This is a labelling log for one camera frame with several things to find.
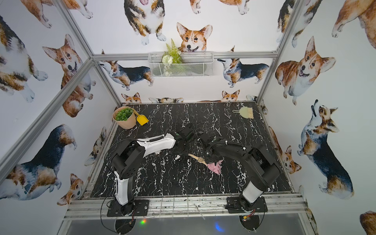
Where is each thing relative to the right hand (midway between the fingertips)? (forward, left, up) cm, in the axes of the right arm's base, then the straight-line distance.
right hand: (210, 158), depth 89 cm
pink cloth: (-7, -3, +2) cm, 7 cm away
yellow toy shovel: (+31, +50, +1) cm, 59 cm away
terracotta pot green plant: (+23, +55, +13) cm, 61 cm away
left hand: (+5, +16, -2) cm, 17 cm away
